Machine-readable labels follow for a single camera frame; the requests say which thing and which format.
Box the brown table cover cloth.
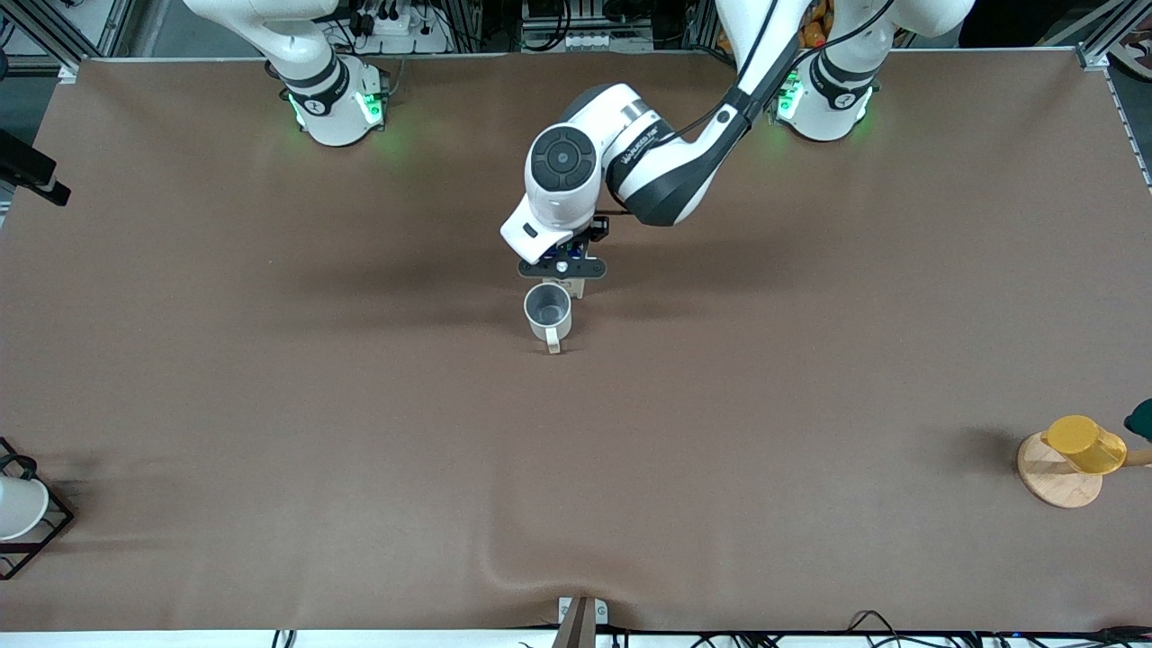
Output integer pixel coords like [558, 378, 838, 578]
[0, 49, 1152, 635]

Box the white ceramic mug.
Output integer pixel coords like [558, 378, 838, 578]
[523, 281, 574, 356]

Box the white power strip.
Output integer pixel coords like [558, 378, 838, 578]
[561, 30, 655, 52]

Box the white bowl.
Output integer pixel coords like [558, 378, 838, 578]
[0, 473, 50, 542]

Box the power strip with black plugs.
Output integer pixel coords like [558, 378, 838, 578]
[346, 0, 454, 53]

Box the aluminium frame profile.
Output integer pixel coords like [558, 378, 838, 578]
[1048, 0, 1152, 73]
[16, 0, 138, 84]

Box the yellow plastic cup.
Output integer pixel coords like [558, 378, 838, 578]
[1041, 414, 1129, 476]

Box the orange snack bag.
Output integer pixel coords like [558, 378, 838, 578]
[801, 0, 831, 50]

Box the black wire rack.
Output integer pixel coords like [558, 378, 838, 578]
[0, 437, 76, 581]

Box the round wooden cup stand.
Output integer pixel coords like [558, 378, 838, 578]
[1017, 431, 1152, 510]

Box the metal table clamp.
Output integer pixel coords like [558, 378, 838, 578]
[551, 595, 610, 648]

